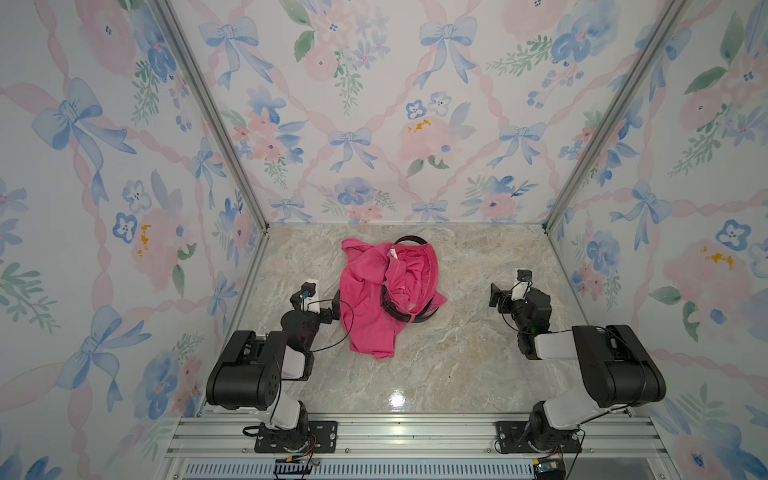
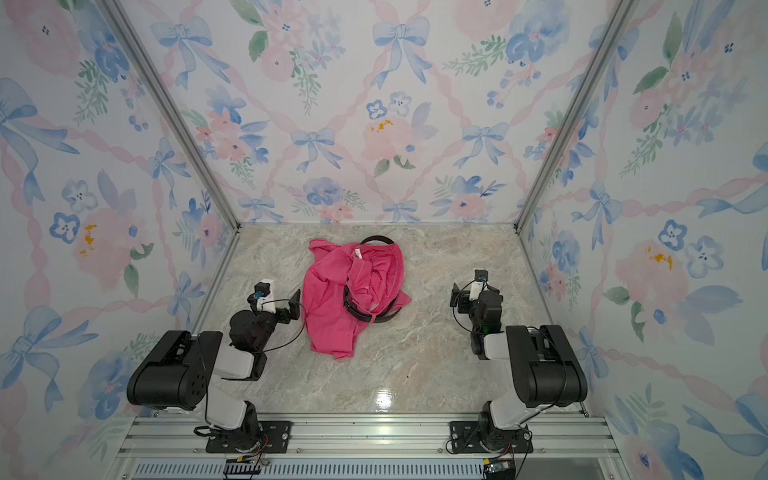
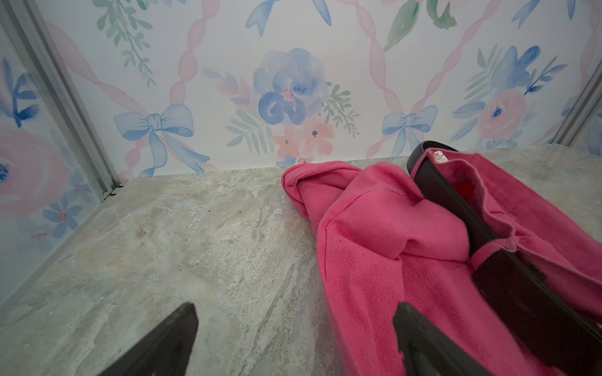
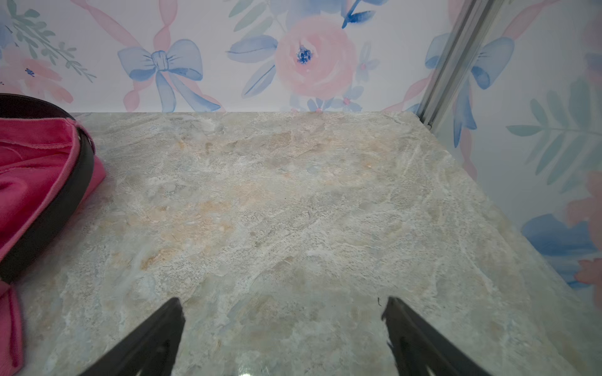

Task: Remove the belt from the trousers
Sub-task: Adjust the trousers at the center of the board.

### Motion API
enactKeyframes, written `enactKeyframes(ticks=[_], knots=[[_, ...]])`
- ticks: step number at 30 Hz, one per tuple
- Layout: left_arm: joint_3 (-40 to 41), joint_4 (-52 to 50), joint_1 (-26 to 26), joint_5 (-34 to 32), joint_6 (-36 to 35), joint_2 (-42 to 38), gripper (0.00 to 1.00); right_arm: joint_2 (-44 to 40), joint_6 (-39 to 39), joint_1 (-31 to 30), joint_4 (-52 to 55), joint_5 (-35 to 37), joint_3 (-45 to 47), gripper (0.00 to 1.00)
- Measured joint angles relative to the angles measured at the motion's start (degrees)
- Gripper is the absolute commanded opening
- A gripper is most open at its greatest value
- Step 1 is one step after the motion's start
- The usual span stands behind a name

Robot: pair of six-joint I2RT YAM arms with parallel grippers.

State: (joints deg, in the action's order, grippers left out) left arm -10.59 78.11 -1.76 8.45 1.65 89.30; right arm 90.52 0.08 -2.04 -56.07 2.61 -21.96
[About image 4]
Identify pink trousers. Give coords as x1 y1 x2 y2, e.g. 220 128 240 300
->
1 117 95 375

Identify right rear aluminium corner post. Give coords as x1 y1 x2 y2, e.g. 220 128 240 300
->
416 0 504 131

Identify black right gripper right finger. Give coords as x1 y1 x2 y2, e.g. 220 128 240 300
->
381 296 490 376

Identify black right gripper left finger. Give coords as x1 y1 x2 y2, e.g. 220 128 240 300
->
82 297 186 376

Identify black leather belt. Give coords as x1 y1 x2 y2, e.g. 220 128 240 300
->
1 93 106 282

